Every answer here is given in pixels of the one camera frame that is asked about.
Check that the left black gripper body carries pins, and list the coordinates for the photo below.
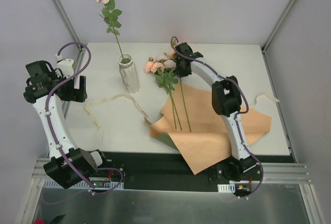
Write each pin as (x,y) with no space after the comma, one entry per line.
(81,88)

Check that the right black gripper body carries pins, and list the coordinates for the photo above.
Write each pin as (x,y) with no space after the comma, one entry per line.
(182,66)

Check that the pink rose stem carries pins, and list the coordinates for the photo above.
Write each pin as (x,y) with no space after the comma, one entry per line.
(184,99)
(110,16)

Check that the pink flower bouquet green leaves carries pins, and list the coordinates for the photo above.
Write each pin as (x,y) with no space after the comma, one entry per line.
(163,67)

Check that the orange wrapping paper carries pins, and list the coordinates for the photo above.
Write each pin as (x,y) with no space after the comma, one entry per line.
(208,143)

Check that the green wrapping paper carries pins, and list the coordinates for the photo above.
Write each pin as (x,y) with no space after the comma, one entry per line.
(161,136)

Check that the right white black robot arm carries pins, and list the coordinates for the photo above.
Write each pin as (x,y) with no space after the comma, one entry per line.
(228,101)

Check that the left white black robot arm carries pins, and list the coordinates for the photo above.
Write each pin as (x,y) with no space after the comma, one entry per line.
(68,163)

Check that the white ribbed ceramic vase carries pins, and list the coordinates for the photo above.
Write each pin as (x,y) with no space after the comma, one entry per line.
(129,74)

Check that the red black object bottom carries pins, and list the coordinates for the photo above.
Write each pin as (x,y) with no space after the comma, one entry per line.
(56,220)

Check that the right aluminium frame post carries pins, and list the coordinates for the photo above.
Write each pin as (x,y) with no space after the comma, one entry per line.
(279,24)

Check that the aluminium frame post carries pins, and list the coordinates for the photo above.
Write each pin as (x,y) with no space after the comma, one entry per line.
(65,20)
(279,24)

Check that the left white cable duct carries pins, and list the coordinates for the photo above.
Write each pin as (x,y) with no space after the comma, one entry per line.
(48,183)

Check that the white cable duct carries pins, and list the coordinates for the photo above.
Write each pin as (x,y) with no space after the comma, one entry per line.
(48,183)
(226,188)

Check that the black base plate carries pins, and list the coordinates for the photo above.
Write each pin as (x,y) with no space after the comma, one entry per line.
(168,172)

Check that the left aluminium frame post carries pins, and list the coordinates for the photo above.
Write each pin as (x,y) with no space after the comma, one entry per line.
(65,20)

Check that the right white cable duct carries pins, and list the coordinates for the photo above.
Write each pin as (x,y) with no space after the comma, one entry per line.
(226,188)

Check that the aluminium front rail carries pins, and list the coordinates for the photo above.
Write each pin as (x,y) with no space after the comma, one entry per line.
(286,173)

